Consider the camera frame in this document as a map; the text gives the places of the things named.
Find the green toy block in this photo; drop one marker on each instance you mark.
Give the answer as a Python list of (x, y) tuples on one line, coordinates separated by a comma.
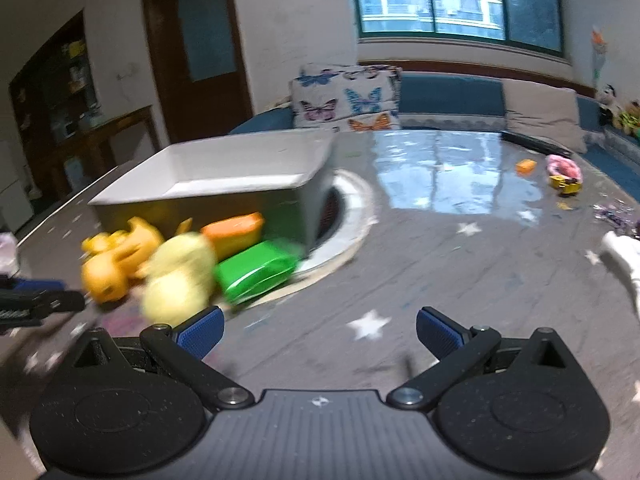
[(250, 272)]

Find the pale yellow bird toy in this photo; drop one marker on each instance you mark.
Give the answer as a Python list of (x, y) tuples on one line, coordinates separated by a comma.
[(175, 280)]

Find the black remote control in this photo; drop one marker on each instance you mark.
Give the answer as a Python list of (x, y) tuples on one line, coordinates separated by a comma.
[(535, 143)]

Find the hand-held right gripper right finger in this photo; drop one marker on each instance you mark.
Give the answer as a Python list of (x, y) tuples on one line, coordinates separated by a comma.
[(440, 332)]

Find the purple scattered beads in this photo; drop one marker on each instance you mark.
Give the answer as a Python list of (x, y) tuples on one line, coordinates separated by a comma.
[(615, 213)]

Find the white cardboard box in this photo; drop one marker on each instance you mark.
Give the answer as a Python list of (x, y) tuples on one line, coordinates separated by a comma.
[(225, 160)]

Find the pale pink object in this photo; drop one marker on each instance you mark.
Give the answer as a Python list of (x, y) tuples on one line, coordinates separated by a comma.
[(7, 247)]

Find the dark wooden side desk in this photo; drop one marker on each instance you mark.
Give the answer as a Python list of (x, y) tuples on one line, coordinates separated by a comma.
[(115, 122)]

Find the orange dinosaur toy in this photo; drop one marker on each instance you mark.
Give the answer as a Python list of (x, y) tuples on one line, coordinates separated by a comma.
[(112, 275)]

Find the orange toy block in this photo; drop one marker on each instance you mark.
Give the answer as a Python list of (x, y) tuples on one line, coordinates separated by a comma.
[(232, 232)]

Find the small orange toy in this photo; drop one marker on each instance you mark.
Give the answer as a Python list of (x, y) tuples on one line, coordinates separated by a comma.
[(526, 166)]

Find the dark wooden shelf cabinet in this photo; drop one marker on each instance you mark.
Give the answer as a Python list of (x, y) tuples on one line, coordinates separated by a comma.
[(55, 90)]

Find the white toy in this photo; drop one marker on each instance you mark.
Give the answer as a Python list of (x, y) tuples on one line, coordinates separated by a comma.
[(625, 260)]

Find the yellow toy car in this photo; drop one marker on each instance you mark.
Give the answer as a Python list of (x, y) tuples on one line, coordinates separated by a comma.
[(567, 186)]

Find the grey cushion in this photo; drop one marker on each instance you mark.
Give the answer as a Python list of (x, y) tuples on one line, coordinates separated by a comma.
[(545, 110)]

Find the green framed window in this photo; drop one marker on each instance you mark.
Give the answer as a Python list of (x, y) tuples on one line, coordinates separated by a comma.
[(450, 0)]

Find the green yellow plush toy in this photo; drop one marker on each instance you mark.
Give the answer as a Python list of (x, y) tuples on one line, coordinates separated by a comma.
[(630, 120)]

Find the colourful wall sticker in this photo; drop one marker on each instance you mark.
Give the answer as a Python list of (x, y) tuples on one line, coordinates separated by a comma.
[(598, 50)]

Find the butterfly print pillow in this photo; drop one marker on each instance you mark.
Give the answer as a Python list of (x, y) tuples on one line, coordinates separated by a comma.
[(345, 100)]

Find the dark haired plush doll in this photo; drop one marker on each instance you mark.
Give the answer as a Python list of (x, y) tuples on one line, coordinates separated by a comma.
[(610, 102)]

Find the small yellow toy piece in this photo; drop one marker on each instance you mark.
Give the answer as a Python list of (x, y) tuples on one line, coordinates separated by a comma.
[(566, 206)]

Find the blue sofa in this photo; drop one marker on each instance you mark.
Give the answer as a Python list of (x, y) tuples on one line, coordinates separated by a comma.
[(450, 97)]

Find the dark wooden door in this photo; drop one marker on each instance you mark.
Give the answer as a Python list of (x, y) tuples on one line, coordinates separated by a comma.
[(165, 60)]

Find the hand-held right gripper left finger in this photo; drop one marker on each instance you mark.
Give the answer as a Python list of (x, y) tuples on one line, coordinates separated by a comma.
[(200, 332)]

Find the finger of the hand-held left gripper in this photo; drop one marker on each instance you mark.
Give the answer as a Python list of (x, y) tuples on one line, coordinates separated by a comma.
[(40, 286)]

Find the pink toy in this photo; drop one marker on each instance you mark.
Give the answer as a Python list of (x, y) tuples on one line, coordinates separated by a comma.
[(562, 165)]

